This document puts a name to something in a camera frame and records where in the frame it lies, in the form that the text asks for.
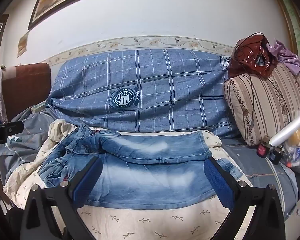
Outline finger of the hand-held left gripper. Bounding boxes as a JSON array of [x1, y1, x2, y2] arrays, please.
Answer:
[[1, 121, 24, 137]]

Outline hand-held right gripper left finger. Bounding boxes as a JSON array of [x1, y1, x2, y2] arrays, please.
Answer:
[[19, 156, 104, 240]]

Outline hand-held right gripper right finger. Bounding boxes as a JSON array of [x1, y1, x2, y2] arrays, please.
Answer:
[[204, 157, 287, 240]]

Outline blue denim pants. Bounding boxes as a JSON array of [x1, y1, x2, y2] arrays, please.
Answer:
[[37, 122, 244, 209]]

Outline grey star print bedsheet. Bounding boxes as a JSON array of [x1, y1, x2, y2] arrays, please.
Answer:
[[0, 105, 300, 222]]

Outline small patterned box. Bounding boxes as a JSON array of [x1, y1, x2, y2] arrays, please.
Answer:
[[31, 102, 47, 113]]

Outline brown headboard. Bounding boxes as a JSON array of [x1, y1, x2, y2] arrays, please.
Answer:
[[1, 63, 51, 123]]

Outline small red bottle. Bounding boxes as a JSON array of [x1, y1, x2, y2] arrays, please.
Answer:
[[256, 135, 272, 158]]

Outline small dark bottle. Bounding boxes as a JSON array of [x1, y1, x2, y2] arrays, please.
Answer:
[[269, 146, 285, 165]]

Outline cream leaf print blanket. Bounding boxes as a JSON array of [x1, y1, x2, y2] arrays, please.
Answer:
[[2, 119, 255, 240]]

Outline clear plastic bag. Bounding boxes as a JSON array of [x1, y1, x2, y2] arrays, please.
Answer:
[[281, 127, 300, 178]]

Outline clear plastic roll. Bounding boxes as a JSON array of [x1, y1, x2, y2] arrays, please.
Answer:
[[271, 110, 300, 147]]

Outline striped floral pillow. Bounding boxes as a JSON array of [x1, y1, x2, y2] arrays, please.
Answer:
[[224, 62, 300, 147]]

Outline blue plaid quilt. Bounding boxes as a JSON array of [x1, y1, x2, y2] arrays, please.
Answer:
[[45, 49, 240, 139]]

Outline red plastic bag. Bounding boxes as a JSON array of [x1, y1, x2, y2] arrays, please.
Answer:
[[227, 34, 280, 78]]

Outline purple cloth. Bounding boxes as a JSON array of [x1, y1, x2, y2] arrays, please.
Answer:
[[266, 39, 300, 75]]

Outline wood framed green painting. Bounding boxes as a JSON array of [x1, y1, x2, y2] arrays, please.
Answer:
[[270, 0, 300, 63]]

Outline small wall picture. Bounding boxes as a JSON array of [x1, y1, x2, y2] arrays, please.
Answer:
[[17, 31, 30, 57]]

